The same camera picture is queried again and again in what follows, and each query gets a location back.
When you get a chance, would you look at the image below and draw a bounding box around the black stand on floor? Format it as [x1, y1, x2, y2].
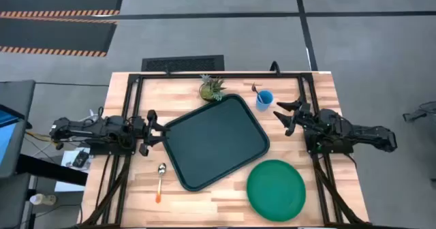
[403, 101, 436, 123]

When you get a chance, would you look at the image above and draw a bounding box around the small black handheld device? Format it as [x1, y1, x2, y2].
[72, 149, 90, 169]

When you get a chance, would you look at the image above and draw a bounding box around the black floor vent grille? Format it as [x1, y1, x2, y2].
[141, 55, 225, 72]

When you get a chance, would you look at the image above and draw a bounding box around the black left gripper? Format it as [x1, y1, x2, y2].
[131, 110, 170, 157]

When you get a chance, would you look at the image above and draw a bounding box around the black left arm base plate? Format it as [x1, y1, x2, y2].
[89, 138, 137, 156]

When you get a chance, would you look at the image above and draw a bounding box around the metal spoon orange handle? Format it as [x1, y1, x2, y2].
[155, 163, 167, 204]

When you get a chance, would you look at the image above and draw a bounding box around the small potted succulent plant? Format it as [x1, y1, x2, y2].
[198, 74, 228, 103]

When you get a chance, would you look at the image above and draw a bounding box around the black desk bar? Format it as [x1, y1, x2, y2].
[16, 153, 89, 186]

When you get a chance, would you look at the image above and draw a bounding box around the white paper sheet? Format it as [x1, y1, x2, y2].
[54, 147, 91, 192]

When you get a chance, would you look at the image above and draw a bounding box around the green round plate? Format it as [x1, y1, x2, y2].
[246, 159, 307, 222]

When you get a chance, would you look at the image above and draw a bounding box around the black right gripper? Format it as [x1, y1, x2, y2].
[272, 100, 320, 136]

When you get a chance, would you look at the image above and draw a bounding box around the grey monitor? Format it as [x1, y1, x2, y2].
[0, 80, 37, 179]

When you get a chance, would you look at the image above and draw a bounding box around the yellow cable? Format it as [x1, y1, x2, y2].
[25, 130, 59, 147]

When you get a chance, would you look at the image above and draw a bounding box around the dark green plastic tray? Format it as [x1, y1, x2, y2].
[162, 93, 270, 192]

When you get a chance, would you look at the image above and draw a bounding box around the black aluminium table frame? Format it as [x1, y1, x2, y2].
[73, 70, 372, 229]

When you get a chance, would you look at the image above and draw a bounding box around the white plastic bottle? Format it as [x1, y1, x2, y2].
[29, 193, 57, 207]

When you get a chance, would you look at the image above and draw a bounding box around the blue plastic cup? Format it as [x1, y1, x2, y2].
[255, 89, 275, 112]

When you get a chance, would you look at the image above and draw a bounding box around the metal fork orange handle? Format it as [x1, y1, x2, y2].
[251, 82, 264, 104]

